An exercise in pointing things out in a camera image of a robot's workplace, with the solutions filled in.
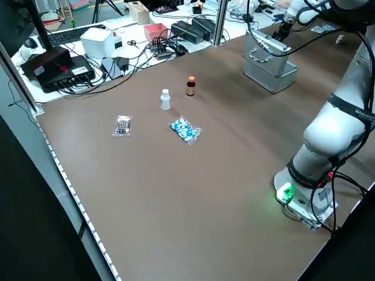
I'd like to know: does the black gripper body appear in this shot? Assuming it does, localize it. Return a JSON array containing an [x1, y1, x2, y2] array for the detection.
[[278, 19, 294, 33]]

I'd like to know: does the silver aluminium medicine case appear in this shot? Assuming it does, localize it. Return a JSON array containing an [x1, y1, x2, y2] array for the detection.
[[243, 29, 299, 95]]

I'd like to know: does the black power box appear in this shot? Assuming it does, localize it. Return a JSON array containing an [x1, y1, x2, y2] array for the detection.
[[190, 16, 216, 41], [171, 20, 196, 44]]

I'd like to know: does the pink plastic box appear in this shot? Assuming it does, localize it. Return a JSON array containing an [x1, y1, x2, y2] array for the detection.
[[143, 23, 168, 43]]

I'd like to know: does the light wooden box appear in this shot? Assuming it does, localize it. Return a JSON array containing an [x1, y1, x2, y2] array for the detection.
[[128, 1, 151, 25]]

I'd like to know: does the white cube box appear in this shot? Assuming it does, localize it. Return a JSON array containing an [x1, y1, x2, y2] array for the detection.
[[80, 27, 117, 59]]

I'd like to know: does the white blue surgical packet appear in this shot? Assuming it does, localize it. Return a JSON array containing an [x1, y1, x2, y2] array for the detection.
[[311, 24, 336, 33]]

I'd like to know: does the white plastic bottle green label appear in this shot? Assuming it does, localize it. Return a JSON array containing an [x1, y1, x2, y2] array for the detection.
[[160, 88, 171, 111]]

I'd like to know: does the blue white capsule bag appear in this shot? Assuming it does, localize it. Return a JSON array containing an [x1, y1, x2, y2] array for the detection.
[[169, 116, 203, 146]]

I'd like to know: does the grey power adapter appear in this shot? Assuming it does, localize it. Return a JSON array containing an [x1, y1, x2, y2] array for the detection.
[[101, 57, 129, 79]]

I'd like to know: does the clear pack of brown vials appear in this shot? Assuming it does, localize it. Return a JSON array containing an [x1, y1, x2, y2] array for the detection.
[[111, 114, 133, 138]]

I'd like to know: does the black tripod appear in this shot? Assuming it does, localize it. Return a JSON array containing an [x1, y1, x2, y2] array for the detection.
[[92, 0, 124, 24]]

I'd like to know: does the black keyboard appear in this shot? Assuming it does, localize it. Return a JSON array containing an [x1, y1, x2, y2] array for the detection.
[[46, 26, 88, 46]]

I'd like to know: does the black monitor with stand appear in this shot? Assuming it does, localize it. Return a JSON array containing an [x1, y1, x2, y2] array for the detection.
[[0, 0, 54, 59]]

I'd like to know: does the aluminium profile post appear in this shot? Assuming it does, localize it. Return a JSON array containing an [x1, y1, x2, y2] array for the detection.
[[213, 0, 229, 47]]

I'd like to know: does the black hub with cables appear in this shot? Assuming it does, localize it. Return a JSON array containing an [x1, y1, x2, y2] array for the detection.
[[146, 36, 188, 61]]

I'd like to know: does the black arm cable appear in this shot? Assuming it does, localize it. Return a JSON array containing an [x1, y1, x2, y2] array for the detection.
[[310, 29, 375, 235]]

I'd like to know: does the black network switch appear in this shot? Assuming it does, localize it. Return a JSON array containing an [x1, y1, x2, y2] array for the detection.
[[20, 46, 96, 94]]

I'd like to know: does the aluminium table edge rail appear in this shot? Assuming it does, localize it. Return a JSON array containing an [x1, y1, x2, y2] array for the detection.
[[0, 40, 45, 115]]

